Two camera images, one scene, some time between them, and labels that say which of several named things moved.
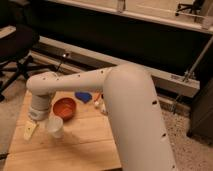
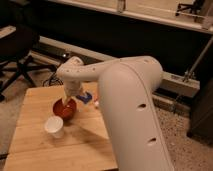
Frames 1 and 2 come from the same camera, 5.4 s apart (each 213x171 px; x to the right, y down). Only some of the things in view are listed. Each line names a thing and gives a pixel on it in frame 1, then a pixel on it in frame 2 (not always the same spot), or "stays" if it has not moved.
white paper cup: [55, 126] stays
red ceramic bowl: [65, 107] stays
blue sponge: [83, 96] stays
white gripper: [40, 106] → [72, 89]
